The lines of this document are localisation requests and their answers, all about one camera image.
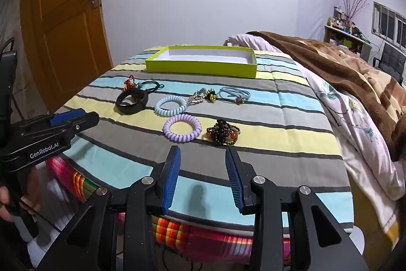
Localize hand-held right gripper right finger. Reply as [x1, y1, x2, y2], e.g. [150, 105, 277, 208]
[225, 147, 370, 271]

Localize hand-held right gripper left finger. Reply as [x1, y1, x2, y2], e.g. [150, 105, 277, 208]
[36, 146, 183, 271]

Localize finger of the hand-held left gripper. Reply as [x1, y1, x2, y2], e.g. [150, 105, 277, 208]
[47, 108, 86, 129]
[62, 111, 100, 140]

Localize brown beaded bracelet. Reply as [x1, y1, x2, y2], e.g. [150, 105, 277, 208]
[206, 119, 241, 146]

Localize black wristband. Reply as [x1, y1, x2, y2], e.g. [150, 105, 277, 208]
[115, 88, 149, 116]

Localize purple coil hair tie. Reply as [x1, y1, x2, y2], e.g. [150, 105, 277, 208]
[163, 114, 202, 142]

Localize light blue cord bracelet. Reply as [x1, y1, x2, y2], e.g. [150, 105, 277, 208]
[219, 87, 251, 105]

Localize lime green cardboard box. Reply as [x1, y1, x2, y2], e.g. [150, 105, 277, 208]
[145, 45, 258, 79]

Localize person's left hand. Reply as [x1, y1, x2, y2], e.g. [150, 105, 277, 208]
[0, 168, 42, 222]

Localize striped blanket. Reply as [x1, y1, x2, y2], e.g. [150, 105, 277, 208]
[52, 44, 354, 233]

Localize orange wooden door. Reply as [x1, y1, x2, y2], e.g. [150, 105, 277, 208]
[19, 0, 115, 113]

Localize pink floral quilt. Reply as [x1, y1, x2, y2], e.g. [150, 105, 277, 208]
[224, 34, 406, 235]

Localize brown plush blanket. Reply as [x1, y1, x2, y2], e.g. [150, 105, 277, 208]
[246, 31, 406, 162]

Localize white shelf unit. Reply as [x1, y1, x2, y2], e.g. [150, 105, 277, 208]
[324, 25, 371, 62]

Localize row of bottles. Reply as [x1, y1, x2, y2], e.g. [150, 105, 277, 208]
[328, 6, 362, 33]

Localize black chair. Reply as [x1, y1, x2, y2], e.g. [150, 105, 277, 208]
[374, 44, 406, 84]

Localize purple flower branches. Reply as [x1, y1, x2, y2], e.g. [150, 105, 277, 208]
[341, 0, 370, 21]

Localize barred window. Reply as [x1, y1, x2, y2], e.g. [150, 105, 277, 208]
[371, 1, 406, 49]

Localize dark hair tie teal bead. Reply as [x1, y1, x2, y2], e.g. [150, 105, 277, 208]
[136, 81, 165, 93]

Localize light blue coil hair tie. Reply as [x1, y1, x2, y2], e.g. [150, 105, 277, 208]
[154, 95, 188, 117]

